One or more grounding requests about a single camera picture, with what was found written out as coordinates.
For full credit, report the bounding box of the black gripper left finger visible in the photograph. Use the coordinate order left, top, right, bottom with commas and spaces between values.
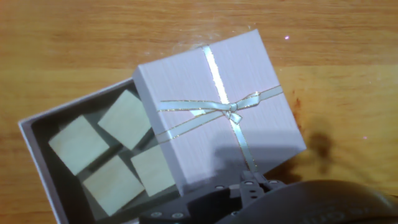
139, 183, 243, 224

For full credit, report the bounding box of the pink ribboned gift box lid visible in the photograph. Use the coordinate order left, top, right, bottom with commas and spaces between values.
132, 29, 308, 197

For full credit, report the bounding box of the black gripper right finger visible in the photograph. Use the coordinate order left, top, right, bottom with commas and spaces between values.
241, 170, 286, 207

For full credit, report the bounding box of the pale wooden square block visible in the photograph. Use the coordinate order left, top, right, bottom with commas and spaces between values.
82, 154, 146, 217
97, 89, 152, 151
48, 114, 110, 177
130, 144, 177, 198

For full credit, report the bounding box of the pink gift box base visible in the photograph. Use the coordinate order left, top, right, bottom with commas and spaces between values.
17, 77, 187, 224

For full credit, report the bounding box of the glossy wooden board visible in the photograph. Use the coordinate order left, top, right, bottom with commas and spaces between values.
0, 0, 398, 224

